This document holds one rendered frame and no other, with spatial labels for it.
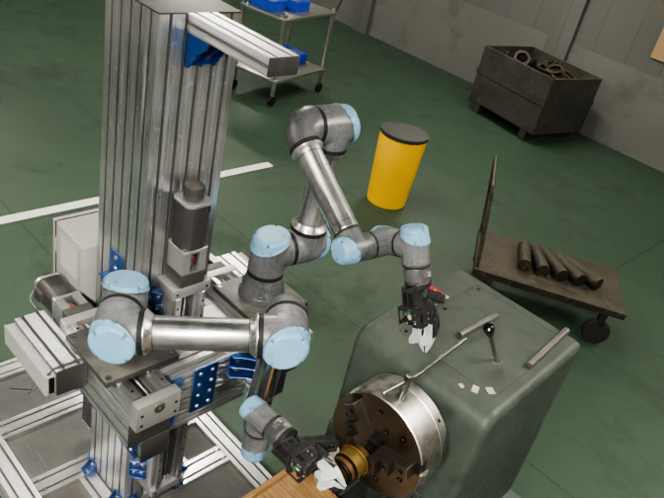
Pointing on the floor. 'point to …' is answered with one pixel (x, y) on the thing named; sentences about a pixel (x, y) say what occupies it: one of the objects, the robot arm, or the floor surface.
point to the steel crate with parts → (533, 91)
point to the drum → (395, 164)
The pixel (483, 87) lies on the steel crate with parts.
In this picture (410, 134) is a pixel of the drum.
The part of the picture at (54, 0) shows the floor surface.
